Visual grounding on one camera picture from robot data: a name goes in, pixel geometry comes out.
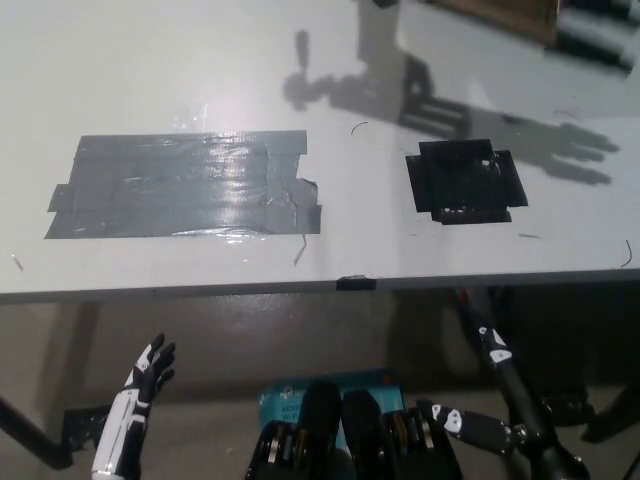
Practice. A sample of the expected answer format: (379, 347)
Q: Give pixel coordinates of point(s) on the brown cardboard box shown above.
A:
(505, 17)

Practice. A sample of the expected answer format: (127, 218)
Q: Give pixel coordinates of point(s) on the black tape square patch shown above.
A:
(465, 182)

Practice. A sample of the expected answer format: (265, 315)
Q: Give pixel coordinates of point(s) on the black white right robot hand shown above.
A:
(530, 415)

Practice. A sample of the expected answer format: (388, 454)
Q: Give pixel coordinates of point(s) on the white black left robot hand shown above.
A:
(122, 430)

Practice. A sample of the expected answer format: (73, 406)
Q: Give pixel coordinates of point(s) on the grey duct tape patch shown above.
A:
(190, 185)

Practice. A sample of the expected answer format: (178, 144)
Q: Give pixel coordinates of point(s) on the small black tape strip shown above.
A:
(356, 283)

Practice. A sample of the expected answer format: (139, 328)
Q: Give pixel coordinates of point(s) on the black floor tape patch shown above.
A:
(85, 427)
(570, 402)

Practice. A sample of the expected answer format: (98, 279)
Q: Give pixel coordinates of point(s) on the clear tape piece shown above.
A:
(190, 117)

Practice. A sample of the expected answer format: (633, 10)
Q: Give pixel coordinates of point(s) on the black striped equipment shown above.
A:
(600, 42)

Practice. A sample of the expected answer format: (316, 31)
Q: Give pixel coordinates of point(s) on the teal router box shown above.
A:
(280, 400)

